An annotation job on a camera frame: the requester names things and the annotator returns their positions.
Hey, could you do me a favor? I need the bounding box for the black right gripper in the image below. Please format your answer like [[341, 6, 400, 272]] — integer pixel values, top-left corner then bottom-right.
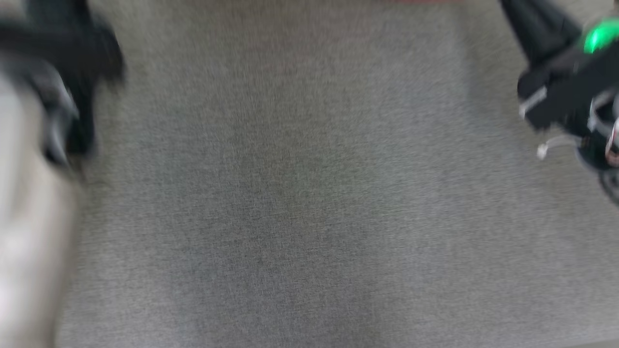
[[500, 0, 619, 133]]

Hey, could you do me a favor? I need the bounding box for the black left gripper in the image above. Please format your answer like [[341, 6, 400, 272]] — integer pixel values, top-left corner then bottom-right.
[[0, 0, 125, 166]]

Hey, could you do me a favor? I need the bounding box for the grey fabric sofa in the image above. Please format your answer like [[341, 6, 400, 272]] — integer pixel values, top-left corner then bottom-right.
[[0, 0, 619, 348]]

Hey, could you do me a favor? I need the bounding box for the white tagged cable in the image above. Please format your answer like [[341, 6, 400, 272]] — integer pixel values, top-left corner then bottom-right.
[[536, 134, 582, 161]]

